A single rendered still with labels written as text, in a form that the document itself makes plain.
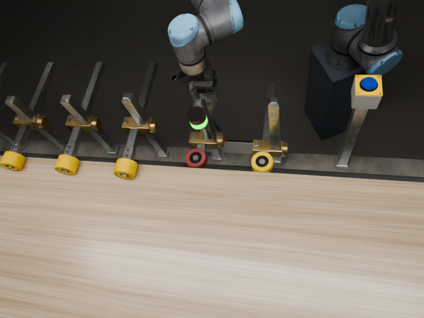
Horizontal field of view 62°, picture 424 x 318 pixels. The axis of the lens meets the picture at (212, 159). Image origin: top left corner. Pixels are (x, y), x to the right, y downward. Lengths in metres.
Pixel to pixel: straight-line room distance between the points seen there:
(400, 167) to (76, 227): 1.26
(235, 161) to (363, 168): 0.52
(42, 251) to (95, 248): 0.21
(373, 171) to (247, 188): 0.54
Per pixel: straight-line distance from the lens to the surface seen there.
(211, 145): 1.40
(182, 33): 1.03
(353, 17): 1.76
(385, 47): 1.64
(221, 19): 1.06
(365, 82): 1.07
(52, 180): 1.55
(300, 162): 1.51
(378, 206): 1.27
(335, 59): 1.88
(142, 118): 1.34
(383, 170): 1.55
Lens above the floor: 2.07
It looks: 62 degrees down
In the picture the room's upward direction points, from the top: 22 degrees counter-clockwise
